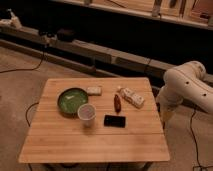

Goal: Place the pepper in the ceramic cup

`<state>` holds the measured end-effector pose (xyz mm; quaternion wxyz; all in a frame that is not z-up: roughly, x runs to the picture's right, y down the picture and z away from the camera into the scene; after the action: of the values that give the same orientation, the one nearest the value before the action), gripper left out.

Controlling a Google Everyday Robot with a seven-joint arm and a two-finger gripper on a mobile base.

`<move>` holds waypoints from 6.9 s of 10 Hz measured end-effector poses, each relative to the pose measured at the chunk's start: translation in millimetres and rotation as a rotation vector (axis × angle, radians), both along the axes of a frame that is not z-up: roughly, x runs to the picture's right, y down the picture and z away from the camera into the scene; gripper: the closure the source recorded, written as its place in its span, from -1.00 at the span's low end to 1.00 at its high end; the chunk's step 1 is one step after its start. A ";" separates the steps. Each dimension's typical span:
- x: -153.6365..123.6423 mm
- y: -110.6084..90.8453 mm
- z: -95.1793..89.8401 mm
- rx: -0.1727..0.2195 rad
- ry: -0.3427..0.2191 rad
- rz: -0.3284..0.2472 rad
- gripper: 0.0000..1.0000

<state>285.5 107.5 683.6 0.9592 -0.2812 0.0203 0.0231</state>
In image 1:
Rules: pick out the red brown pepper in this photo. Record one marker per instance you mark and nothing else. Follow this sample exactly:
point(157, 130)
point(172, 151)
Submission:
point(117, 103)

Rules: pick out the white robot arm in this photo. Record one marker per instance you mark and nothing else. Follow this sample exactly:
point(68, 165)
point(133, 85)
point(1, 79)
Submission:
point(184, 82)

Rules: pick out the white sponge block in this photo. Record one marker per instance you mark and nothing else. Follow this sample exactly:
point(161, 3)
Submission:
point(94, 90)

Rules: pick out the white patterned package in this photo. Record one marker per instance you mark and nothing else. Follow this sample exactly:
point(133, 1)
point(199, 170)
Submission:
point(130, 96)

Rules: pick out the black smartphone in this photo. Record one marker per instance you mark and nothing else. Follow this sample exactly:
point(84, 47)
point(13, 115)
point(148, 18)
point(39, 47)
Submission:
point(115, 121)

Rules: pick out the green bowl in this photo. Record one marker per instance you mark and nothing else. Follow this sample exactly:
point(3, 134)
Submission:
point(71, 99)

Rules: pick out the wooden table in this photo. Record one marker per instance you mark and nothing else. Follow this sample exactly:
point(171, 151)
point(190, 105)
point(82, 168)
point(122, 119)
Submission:
point(54, 138)

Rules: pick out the black power adapter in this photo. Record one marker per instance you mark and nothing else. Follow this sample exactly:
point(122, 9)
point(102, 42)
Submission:
point(66, 35)

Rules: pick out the white spray bottle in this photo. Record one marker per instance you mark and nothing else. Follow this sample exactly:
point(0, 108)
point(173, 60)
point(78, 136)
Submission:
point(13, 21)

